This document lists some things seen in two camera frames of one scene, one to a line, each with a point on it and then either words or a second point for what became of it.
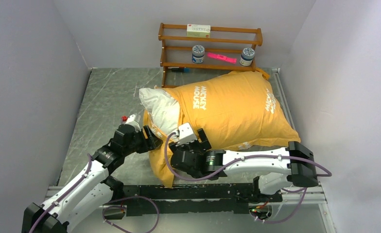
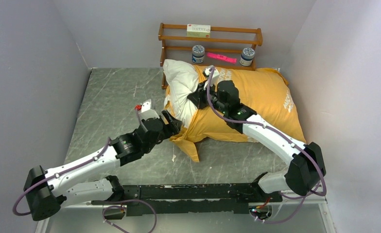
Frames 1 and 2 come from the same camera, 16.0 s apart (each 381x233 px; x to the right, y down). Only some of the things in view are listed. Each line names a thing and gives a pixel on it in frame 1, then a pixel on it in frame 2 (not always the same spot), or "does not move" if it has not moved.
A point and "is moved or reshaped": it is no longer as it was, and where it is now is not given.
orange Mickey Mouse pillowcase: (237, 110) is moved or reshaped
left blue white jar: (198, 52) does not move
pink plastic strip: (231, 59) does not move
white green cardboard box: (198, 30) does not move
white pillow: (164, 110) is moved or reshaped
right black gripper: (204, 145) → (198, 96)
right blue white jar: (247, 57) does not move
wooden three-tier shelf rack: (232, 48) does not move
